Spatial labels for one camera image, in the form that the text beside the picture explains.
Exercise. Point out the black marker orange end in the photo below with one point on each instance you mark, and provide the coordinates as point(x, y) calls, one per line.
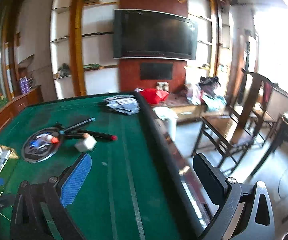
point(80, 136)

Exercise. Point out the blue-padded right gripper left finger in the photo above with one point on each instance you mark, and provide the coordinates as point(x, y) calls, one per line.
point(28, 219)

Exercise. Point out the dark wooden chair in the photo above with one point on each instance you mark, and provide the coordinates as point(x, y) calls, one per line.
point(229, 135)

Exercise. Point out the round black patterned disc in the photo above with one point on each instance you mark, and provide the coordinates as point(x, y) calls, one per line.
point(34, 150)

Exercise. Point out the white bottle red cap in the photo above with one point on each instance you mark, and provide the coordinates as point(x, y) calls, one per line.
point(48, 138)

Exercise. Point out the pile of playing cards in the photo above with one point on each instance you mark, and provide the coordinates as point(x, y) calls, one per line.
point(125, 104)

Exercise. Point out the wall television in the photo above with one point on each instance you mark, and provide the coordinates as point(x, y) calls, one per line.
point(153, 34)

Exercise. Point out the white rectangular case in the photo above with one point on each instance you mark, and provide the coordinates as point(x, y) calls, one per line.
point(86, 144)

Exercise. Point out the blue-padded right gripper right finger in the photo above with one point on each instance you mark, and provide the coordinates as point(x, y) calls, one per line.
point(256, 220)

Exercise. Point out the red plastic basket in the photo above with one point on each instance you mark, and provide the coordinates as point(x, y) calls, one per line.
point(154, 96)

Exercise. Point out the black marker blue cap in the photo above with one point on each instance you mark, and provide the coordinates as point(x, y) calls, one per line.
point(74, 127)

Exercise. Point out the black marker red ends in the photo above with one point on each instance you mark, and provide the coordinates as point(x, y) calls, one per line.
point(99, 135)

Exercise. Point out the right purple bottle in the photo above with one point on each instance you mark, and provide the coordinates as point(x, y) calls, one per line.
point(26, 84)

